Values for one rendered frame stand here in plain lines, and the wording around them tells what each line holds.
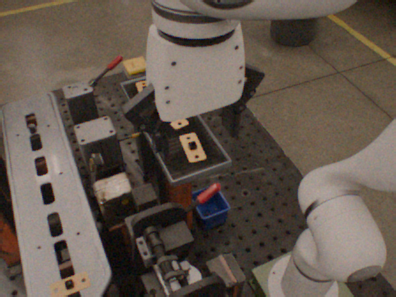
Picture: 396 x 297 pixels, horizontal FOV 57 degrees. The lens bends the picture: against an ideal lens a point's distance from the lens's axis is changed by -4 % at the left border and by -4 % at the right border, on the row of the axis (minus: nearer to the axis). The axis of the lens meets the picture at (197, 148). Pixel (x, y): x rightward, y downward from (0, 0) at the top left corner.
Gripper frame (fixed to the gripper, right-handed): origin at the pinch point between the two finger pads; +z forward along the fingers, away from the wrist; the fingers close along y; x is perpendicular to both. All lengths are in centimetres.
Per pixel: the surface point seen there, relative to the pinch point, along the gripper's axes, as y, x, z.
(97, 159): 10.4, -33.9, 34.2
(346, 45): -231, -180, 145
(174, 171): -3.4, -18.7, 28.7
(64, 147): 17, -53, 45
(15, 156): 31, -55, 45
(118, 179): 7.3, -28.0, 36.7
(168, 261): 5.9, 1.0, 26.8
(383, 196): -139, -40, 145
